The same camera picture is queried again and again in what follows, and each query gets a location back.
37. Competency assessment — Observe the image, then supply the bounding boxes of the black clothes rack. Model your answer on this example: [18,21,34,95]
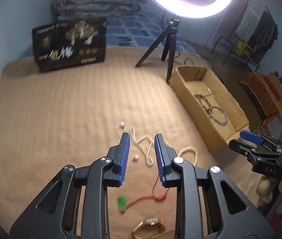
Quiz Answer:
[211,0,278,71]

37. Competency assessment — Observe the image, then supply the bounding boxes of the wooden board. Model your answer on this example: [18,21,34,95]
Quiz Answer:
[267,71,282,90]

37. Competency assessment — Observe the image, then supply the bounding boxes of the dark brown bead string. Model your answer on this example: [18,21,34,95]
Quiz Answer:
[194,93,212,115]

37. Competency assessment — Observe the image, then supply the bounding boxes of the person's right hand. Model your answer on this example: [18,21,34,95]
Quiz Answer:
[255,176,282,215]

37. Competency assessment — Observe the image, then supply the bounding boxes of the black printed bag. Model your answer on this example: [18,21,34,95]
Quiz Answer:
[32,17,107,73]

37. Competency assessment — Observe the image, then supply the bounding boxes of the orange cloth covered table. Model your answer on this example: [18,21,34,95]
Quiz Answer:
[239,72,282,127]

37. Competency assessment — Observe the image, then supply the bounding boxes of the green pendant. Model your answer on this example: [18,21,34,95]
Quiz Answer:
[116,174,170,213]

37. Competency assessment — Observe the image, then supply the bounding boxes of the cardboard box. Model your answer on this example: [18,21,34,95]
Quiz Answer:
[168,65,249,153]

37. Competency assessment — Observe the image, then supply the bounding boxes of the dark hanging clothes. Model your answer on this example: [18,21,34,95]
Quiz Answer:
[252,11,278,55]

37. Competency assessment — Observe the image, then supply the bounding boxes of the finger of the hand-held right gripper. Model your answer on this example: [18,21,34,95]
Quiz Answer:
[229,139,263,163]
[240,129,282,154]

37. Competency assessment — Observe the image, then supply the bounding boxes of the black tripod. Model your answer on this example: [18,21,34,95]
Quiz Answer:
[135,17,181,83]

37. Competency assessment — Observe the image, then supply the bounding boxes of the gold watch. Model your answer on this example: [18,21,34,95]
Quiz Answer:
[132,218,167,239]

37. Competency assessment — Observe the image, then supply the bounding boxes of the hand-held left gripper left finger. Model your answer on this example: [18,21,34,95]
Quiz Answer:
[10,132,131,239]

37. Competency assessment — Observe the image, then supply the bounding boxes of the black cable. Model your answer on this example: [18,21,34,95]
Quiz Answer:
[173,51,206,66]

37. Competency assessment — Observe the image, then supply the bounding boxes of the wooden bead bracelet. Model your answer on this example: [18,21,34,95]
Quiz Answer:
[178,147,199,166]

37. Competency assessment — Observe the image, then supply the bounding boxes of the striped hanging towel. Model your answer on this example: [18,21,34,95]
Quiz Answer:
[236,0,266,41]

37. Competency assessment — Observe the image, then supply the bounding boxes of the pearl necklace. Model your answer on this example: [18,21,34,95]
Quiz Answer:
[129,126,171,168]

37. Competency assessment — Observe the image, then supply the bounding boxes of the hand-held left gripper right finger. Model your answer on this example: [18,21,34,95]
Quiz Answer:
[154,133,275,239]

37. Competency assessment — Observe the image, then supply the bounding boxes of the silver bangle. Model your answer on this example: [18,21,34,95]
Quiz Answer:
[209,107,227,125]

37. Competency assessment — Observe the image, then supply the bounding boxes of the blue checkered bedsheet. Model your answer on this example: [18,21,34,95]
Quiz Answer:
[19,12,206,60]

